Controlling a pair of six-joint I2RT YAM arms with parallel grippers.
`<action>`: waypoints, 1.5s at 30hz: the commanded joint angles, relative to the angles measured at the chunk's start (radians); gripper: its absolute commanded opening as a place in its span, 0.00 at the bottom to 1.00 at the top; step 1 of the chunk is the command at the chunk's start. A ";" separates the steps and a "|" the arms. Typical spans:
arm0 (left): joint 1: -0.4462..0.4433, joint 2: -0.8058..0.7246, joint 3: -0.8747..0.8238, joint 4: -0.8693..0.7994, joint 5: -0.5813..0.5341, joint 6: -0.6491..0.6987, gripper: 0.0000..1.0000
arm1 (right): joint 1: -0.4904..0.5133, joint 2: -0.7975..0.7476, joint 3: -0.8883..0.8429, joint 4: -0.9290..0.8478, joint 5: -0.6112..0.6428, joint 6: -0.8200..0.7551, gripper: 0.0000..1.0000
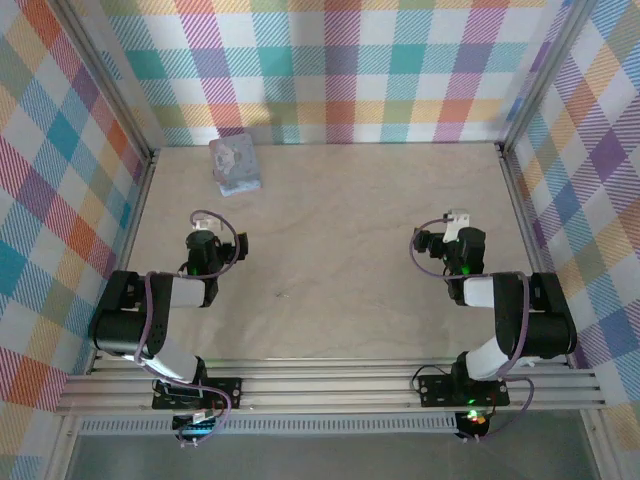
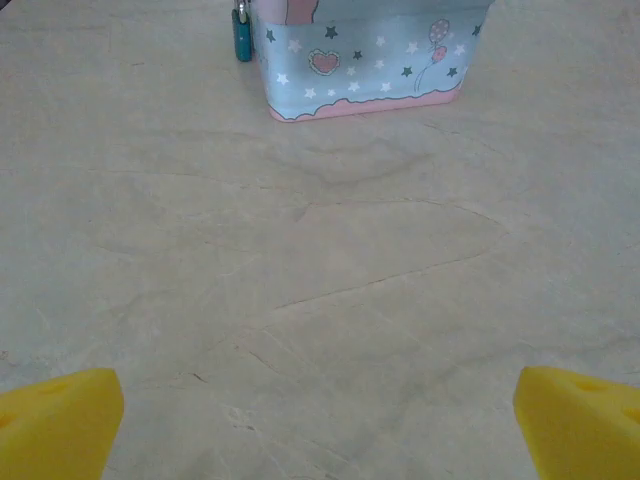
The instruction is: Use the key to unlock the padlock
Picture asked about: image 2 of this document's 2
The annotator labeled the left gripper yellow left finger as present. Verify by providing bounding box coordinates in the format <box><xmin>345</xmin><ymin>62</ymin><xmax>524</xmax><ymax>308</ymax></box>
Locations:
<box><xmin>0</xmin><ymin>367</ymin><xmax>126</xmax><ymax>480</ymax></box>

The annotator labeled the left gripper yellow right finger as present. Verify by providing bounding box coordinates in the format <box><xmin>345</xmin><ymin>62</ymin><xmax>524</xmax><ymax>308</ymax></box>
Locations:
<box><xmin>513</xmin><ymin>365</ymin><xmax>640</xmax><ymax>480</ymax></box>

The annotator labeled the teal padlock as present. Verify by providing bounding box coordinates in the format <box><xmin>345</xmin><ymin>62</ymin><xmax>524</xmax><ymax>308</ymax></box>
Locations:
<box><xmin>230</xmin><ymin>0</ymin><xmax>257</xmax><ymax>64</ymax></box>

